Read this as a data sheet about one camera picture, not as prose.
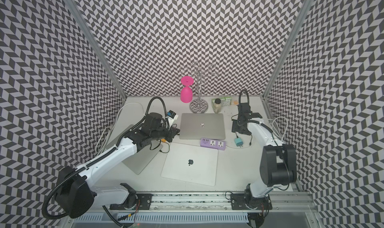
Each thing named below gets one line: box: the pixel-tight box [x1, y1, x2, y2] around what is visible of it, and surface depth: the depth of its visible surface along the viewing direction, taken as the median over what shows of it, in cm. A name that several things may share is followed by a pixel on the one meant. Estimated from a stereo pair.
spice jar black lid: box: [213, 98, 222, 114], surface depth 105 cm
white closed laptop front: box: [160, 142, 219, 187], surface depth 85 cm
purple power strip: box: [200, 138, 226, 151], surface depth 93 cm
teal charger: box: [234, 137, 244, 148], surface depth 95 cm
